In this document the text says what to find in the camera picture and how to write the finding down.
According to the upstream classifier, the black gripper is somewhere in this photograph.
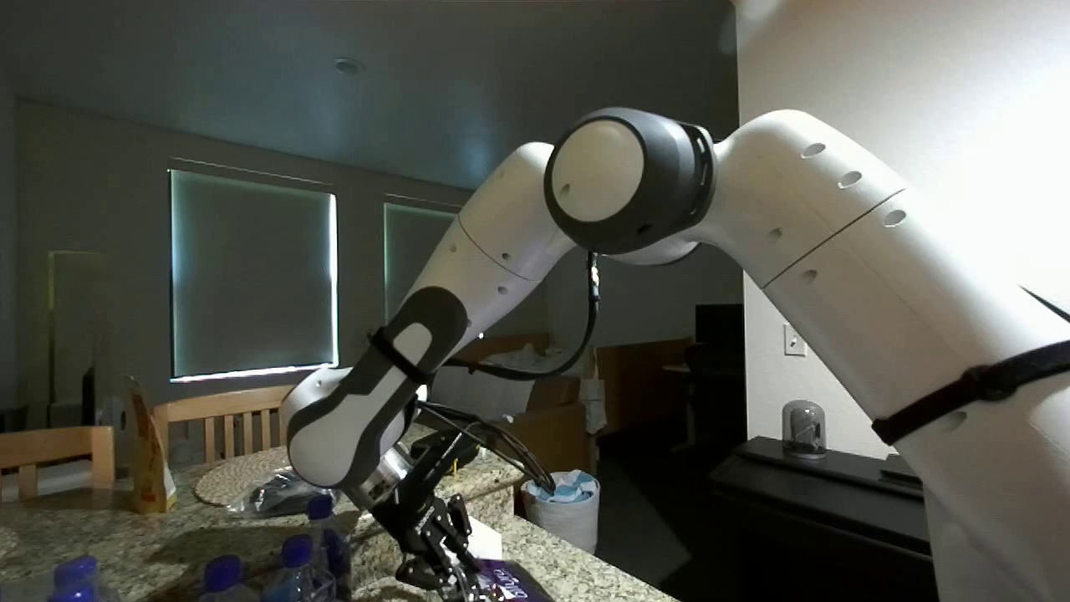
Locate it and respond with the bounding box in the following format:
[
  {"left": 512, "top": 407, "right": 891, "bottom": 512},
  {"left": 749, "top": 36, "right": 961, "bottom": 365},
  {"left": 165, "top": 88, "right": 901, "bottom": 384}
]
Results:
[{"left": 370, "top": 446, "right": 482, "bottom": 593}]

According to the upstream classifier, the purple plastic bag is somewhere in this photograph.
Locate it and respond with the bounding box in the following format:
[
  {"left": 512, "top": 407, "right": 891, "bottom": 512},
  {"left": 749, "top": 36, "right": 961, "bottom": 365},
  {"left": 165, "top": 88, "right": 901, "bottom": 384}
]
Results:
[{"left": 477, "top": 560, "right": 553, "bottom": 602}]

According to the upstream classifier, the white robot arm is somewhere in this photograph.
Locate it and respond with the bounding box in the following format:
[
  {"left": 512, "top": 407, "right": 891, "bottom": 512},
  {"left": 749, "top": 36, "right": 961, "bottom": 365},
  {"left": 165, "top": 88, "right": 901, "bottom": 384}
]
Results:
[{"left": 281, "top": 108, "right": 1070, "bottom": 602}]

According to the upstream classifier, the grey plastic bag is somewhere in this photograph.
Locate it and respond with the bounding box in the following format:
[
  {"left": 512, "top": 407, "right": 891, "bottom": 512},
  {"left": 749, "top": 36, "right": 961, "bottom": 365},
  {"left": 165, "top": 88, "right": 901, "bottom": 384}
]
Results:
[{"left": 247, "top": 470, "right": 336, "bottom": 517}]

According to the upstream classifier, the brown paper bag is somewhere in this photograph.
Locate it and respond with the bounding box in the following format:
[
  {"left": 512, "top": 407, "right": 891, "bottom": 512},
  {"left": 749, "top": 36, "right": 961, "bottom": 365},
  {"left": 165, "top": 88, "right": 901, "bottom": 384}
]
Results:
[{"left": 132, "top": 384, "right": 173, "bottom": 514}]

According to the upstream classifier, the blue-capped water bottle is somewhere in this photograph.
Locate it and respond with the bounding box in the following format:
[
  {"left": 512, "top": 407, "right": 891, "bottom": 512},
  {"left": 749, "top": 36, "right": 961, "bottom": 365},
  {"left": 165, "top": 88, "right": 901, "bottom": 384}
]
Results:
[
  {"left": 47, "top": 560, "right": 105, "bottom": 602},
  {"left": 305, "top": 494, "right": 350, "bottom": 602},
  {"left": 262, "top": 535, "right": 330, "bottom": 602},
  {"left": 199, "top": 555, "right": 243, "bottom": 602}
]

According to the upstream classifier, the white trash bin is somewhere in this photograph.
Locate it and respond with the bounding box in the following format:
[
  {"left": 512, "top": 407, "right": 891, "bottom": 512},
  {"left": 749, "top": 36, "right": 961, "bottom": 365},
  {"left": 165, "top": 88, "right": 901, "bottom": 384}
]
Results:
[{"left": 519, "top": 469, "right": 601, "bottom": 551}]

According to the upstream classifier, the woven round placemat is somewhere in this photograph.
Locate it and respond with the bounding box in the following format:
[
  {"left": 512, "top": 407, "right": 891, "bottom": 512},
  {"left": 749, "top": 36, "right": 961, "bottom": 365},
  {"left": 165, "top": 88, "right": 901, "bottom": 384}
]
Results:
[{"left": 194, "top": 448, "right": 289, "bottom": 512}]

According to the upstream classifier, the wooden chair back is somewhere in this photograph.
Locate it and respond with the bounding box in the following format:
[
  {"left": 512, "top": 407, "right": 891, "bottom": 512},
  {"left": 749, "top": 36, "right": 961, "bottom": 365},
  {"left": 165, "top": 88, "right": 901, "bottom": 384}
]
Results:
[
  {"left": 0, "top": 425, "right": 115, "bottom": 498},
  {"left": 155, "top": 384, "right": 289, "bottom": 465}
]

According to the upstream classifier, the right window blind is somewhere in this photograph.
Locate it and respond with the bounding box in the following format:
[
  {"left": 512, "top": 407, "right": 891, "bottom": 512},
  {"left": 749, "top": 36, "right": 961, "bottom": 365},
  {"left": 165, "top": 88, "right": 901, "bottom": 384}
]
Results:
[{"left": 381, "top": 205, "right": 454, "bottom": 310}]

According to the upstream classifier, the window blind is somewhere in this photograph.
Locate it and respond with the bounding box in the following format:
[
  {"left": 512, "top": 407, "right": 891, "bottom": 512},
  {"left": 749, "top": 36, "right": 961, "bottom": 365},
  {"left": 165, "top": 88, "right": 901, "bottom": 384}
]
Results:
[
  {"left": 381, "top": 205, "right": 454, "bottom": 310},
  {"left": 166, "top": 166, "right": 337, "bottom": 381}
]

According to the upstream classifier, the left window blind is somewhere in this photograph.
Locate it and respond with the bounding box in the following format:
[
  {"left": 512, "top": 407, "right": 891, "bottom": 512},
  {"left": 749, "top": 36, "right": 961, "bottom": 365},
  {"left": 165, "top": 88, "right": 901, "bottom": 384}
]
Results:
[{"left": 166, "top": 166, "right": 337, "bottom": 381}]

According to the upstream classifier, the black side cabinet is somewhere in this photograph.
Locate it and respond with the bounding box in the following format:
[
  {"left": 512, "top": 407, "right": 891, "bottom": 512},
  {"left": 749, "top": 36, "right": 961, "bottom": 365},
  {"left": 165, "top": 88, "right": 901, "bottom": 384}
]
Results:
[{"left": 704, "top": 438, "right": 941, "bottom": 602}]

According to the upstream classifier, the glass jar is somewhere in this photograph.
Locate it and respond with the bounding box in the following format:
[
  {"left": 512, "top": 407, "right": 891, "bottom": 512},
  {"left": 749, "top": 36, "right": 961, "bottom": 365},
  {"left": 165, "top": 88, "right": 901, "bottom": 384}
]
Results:
[{"left": 783, "top": 401, "right": 825, "bottom": 456}]

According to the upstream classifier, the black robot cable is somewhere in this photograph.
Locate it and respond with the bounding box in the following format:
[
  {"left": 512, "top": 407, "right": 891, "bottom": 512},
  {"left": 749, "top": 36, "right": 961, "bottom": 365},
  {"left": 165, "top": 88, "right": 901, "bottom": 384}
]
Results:
[{"left": 444, "top": 249, "right": 607, "bottom": 384}]

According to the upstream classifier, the white light switch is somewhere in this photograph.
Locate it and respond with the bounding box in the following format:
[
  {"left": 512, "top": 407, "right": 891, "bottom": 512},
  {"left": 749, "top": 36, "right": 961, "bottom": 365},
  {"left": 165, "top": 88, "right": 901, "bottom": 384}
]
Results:
[{"left": 783, "top": 323, "right": 809, "bottom": 358}]

